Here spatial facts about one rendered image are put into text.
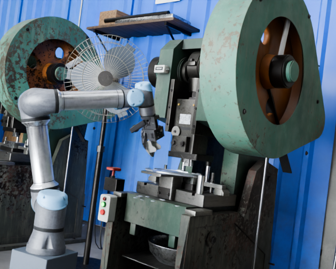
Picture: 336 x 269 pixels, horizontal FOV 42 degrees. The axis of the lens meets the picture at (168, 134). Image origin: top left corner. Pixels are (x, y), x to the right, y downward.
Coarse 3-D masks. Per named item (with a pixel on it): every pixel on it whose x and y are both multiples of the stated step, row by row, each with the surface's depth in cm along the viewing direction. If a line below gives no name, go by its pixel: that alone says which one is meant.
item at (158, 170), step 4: (148, 168) 228; (156, 168) 233; (160, 168) 235; (160, 172) 209; (164, 172) 208; (168, 172) 216; (172, 172) 216; (176, 172) 217; (180, 172) 221; (184, 172) 234; (184, 176) 209; (188, 176) 210; (192, 176) 211
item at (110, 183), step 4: (112, 176) 234; (108, 180) 233; (112, 180) 231; (116, 180) 229; (120, 180) 231; (124, 180) 233; (104, 184) 235; (108, 184) 233; (112, 184) 231; (116, 184) 229; (120, 184) 231; (104, 188) 234; (108, 188) 232; (112, 188) 231; (116, 188) 229; (120, 188) 231
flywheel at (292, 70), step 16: (272, 32) 207; (288, 32) 209; (272, 48) 209; (288, 48) 222; (256, 64) 198; (272, 64) 198; (288, 64) 196; (256, 80) 200; (272, 80) 199; (288, 80) 198; (288, 96) 227; (288, 112) 224
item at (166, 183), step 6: (150, 174) 209; (156, 174) 206; (162, 174) 205; (162, 180) 219; (168, 180) 217; (174, 180) 216; (180, 180) 219; (162, 186) 219; (168, 186) 217; (174, 186) 216; (180, 186) 220; (162, 192) 219; (168, 192) 216; (168, 198) 216
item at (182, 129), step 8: (184, 104) 227; (192, 104) 224; (176, 112) 230; (184, 112) 227; (192, 112) 223; (176, 120) 230; (184, 120) 226; (192, 120) 223; (176, 128) 228; (184, 128) 226; (176, 136) 225; (184, 136) 221; (192, 136) 222; (200, 136) 225; (176, 144) 224; (184, 144) 220; (192, 144) 221; (200, 144) 225; (184, 152) 224; (192, 152) 221; (200, 152) 226
